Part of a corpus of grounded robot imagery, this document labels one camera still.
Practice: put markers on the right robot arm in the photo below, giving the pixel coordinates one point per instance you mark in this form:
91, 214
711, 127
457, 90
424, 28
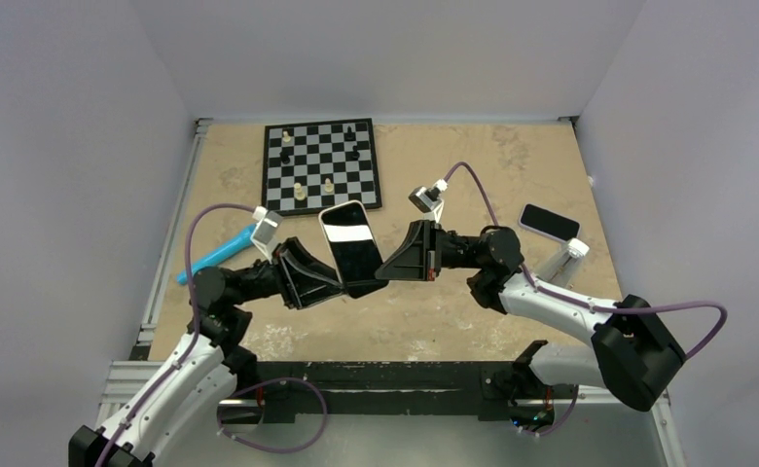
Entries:
626, 348

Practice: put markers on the black white chessboard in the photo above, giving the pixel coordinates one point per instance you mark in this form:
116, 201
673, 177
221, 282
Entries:
319, 151

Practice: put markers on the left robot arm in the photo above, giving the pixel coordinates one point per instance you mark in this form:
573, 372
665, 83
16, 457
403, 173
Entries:
208, 364

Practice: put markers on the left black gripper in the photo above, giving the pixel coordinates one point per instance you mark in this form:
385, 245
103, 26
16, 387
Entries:
301, 279

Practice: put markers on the phone in lilac case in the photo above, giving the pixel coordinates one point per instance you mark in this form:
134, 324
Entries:
548, 223

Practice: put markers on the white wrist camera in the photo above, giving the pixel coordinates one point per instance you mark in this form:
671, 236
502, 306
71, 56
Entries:
263, 237
429, 200

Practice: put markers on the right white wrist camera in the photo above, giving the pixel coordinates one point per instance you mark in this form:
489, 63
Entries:
429, 200

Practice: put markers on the phone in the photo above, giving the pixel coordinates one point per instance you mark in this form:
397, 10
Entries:
353, 247
548, 223

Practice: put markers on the white chess piece front left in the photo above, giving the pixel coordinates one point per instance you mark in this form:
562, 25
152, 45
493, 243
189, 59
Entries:
299, 192

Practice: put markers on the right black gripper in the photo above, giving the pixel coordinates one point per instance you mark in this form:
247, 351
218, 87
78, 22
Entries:
420, 258

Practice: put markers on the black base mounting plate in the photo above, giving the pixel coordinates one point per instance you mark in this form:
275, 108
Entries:
487, 390

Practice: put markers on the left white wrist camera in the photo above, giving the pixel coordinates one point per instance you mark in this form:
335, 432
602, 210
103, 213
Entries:
263, 237

